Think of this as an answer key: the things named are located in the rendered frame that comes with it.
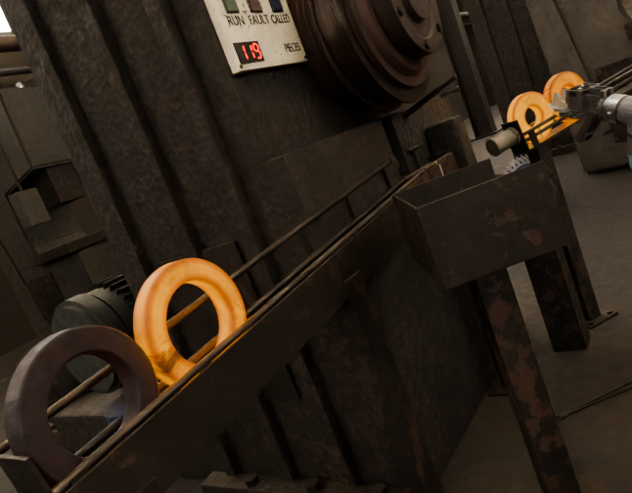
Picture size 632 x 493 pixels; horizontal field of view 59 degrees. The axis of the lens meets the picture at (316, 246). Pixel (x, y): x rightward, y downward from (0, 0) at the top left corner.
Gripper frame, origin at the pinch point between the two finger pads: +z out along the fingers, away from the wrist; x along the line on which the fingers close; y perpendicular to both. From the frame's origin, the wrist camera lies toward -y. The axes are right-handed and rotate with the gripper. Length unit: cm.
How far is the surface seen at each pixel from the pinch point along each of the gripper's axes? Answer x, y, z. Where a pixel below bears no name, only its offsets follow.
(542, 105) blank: -4.0, -1.5, 7.9
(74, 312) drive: 154, -31, 68
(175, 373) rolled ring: 128, 12, -60
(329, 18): 68, 43, -4
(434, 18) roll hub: 35.2, 35.0, 2.6
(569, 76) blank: -17.5, 3.3, 9.5
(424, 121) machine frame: 34.1, 4.8, 16.9
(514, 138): 10.8, -6.8, 5.1
